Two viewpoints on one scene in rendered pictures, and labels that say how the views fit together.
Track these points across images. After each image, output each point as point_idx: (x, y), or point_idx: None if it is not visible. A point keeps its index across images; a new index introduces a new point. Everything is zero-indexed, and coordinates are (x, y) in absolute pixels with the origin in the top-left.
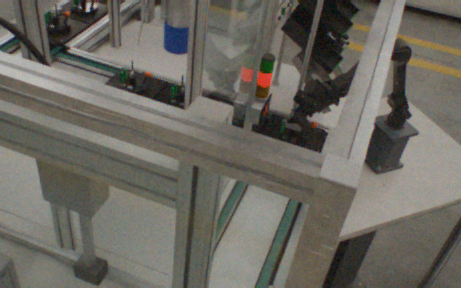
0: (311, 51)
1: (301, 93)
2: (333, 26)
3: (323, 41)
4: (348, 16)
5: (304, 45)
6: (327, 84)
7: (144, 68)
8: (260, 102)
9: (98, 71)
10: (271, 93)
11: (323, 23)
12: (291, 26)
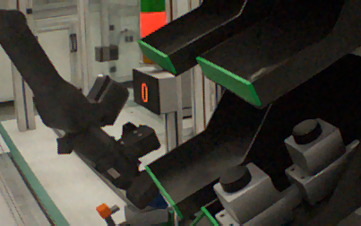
0: (225, 117)
1: (141, 131)
2: (175, 19)
3: (262, 152)
4: (244, 78)
5: (249, 104)
6: (90, 100)
7: None
8: (149, 70)
9: None
10: (156, 77)
11: (206, 17)
12: None
